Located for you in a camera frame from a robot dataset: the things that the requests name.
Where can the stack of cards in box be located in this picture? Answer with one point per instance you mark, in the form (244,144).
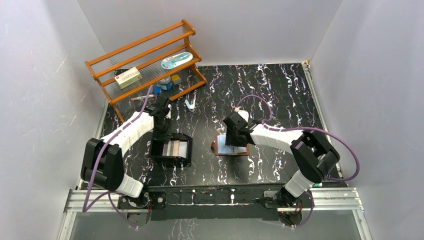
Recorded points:
(175,148)

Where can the blue white small jar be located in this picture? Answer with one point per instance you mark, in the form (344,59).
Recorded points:
(166,83)

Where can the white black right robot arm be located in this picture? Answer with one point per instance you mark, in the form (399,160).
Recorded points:
(314,155)

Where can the white red marker pen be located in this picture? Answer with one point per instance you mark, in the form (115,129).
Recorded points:
(139,98)

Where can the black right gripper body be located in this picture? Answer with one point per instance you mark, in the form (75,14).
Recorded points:
(231,138)

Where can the orange wooden shelf rack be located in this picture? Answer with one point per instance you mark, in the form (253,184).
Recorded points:
(146,54)

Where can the blue small cube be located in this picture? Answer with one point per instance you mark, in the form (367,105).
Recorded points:
(158,90)

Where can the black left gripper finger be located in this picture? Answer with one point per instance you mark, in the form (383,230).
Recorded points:
(158,133)
(168,128)

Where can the yellow grey small block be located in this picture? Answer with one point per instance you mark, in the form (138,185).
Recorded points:
(176,79)

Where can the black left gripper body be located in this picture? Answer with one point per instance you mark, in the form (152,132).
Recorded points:
(164,133)

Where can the orange leather card holder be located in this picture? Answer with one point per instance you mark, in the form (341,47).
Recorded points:
(221,149)

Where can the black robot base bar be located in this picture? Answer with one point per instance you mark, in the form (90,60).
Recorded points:
(231,201)

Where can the black card storage box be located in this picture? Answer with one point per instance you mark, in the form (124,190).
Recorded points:
(155,152)

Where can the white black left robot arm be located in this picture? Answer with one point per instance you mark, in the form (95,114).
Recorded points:
(103,163)

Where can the white blue stapler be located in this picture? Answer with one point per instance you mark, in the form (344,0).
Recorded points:
(191,103)

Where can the blue oval blister pack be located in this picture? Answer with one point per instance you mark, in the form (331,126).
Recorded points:
(176,60)

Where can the white green carton box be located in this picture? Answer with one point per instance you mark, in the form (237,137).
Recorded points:
(128,77)

